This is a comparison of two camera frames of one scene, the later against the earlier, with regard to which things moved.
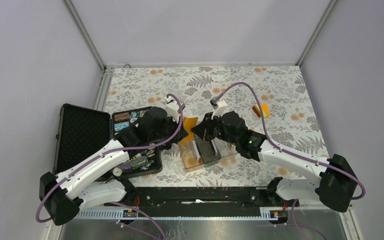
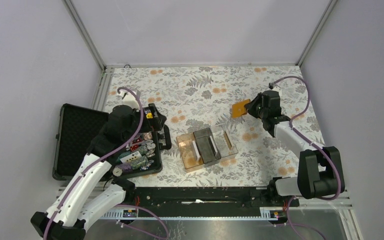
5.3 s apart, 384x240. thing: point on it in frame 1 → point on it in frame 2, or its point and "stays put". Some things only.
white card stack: x=195 y=150 stays put
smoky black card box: x=208 y=150 stays put
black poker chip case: x=80 y=132 stays put
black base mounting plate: x=203 y=197 stays put
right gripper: x=203 y=130 → x=251 y=106
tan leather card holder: x=188 y=122 → x=239 y=109
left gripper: x=180 y=137 → x=155 y=124
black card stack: x=214 y=147 stays put
